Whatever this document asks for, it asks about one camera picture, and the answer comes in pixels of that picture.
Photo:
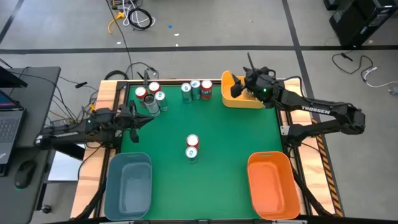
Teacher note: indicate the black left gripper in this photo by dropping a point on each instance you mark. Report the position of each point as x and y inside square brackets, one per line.
[124, 119]

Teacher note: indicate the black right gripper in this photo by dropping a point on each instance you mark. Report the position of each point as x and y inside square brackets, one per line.
[261, 85]

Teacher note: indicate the white Celsius can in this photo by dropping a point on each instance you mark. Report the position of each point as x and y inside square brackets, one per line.
[151, 107]

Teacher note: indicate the yellow plastic bin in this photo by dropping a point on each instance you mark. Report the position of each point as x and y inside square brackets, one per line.
[228, 99]

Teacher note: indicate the red Fanta can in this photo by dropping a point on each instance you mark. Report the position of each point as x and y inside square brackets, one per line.
[154, 87]
[206, 85]
[140, 92]
[192, 140]

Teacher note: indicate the green soda can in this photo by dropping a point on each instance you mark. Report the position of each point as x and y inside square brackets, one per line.
[191, 153]
[186, 88]

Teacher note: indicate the blue-grey plastic bin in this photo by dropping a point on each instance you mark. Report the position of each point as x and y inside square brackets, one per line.
[127, 186]

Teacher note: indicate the orange plastic bin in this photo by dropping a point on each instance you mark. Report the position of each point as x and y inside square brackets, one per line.
[273, 186]

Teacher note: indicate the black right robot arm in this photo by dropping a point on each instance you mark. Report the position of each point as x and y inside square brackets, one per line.
[317, 109]

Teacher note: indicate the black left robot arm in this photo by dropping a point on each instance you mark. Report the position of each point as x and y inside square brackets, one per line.
[68, 133]

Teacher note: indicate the black desk foot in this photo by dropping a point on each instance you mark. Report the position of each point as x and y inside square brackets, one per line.
[73, 153]

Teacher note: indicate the black power brick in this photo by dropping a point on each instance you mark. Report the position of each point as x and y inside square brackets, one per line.
[60, 124]

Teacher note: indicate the green table mat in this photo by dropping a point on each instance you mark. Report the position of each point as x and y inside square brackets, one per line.
[217, 174]

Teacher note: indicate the dark grey desk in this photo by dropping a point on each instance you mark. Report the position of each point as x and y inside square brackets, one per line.
[37, 93]

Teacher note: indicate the black computer mouse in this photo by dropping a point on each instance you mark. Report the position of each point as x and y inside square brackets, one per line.
[25, 172]

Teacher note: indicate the large black equipment case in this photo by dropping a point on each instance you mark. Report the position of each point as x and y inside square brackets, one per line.
[354, 28]

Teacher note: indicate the yellow black hazard tape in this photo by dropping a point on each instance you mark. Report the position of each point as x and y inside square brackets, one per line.
[329, 177]

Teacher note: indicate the black round caster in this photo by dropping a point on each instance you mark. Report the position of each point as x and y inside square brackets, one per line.
[46, 209]

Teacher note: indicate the black laptop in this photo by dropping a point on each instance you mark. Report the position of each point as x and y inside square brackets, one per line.
[9, 130]

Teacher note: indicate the black monitor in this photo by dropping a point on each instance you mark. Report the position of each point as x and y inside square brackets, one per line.
[9, 79]

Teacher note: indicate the grey plug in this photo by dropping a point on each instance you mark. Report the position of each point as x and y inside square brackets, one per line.
[393, 91]

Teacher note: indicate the white metal bracket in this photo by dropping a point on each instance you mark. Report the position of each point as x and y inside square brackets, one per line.
[284, 130]

